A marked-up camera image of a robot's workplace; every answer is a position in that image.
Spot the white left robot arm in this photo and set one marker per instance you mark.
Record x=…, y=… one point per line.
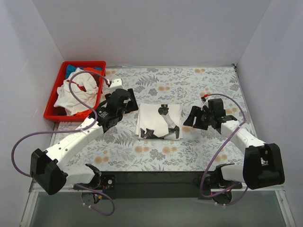
x=49, y=167

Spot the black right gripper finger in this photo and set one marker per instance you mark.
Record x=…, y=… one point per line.
x=194, y=118
x=202, y=122

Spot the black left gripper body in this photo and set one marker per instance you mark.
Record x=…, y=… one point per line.
x=130, y=101

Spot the white t-shirt with black print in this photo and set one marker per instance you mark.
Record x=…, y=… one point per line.
x=159, y=122

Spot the red plastic bin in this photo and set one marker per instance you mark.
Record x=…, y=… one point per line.
x=58, y=114

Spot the white t-shirt red trim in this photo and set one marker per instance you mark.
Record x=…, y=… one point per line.
x=66, y=99

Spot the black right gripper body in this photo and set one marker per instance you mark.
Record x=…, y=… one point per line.
x=199, y=118

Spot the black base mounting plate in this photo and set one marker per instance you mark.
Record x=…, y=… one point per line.
x=133, y=185

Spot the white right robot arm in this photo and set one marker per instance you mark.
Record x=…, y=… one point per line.
x=262, y=165

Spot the aluminium frame rail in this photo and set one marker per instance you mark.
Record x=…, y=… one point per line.
x=38, y=186

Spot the floral patterned table mat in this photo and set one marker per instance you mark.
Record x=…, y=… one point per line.
x=121, y=150

